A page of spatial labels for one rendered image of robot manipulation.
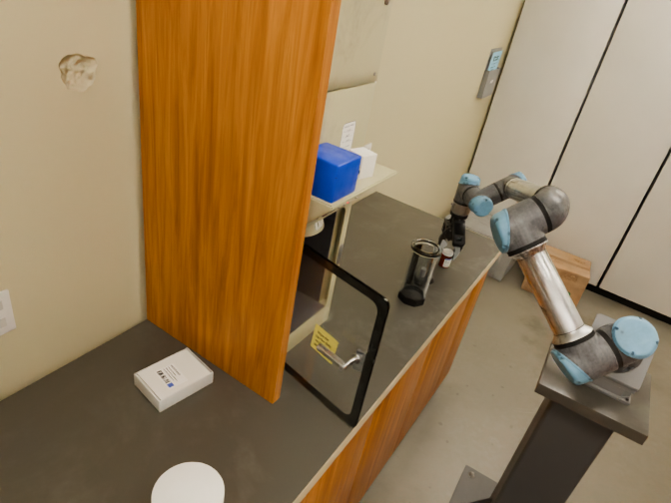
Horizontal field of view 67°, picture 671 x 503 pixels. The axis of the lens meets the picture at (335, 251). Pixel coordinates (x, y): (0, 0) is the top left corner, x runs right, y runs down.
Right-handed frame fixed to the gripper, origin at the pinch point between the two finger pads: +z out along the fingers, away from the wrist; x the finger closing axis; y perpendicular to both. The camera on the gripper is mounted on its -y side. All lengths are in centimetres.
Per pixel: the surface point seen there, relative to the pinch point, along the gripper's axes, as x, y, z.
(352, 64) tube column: 52, -59, -79
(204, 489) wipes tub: 66, -122, -11
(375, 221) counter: 28.1, 29.3, 3.9
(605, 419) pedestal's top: -41, -71, 5
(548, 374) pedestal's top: -27, -56, 4
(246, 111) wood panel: 71, -78, -70
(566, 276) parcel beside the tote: -128, 134, 75
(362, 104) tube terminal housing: 47, -51, -68
